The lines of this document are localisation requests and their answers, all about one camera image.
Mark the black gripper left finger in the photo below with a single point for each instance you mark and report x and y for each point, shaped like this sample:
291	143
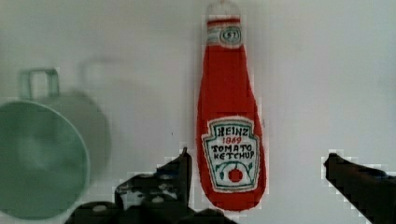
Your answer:
166	188

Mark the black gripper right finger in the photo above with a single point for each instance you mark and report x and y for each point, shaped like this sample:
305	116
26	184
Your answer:
370	190

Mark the red plush ketchup bottle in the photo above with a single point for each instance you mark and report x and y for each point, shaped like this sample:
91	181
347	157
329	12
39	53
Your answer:
230	150

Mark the green metal mug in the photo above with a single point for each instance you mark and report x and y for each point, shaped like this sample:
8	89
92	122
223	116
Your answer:
53	145

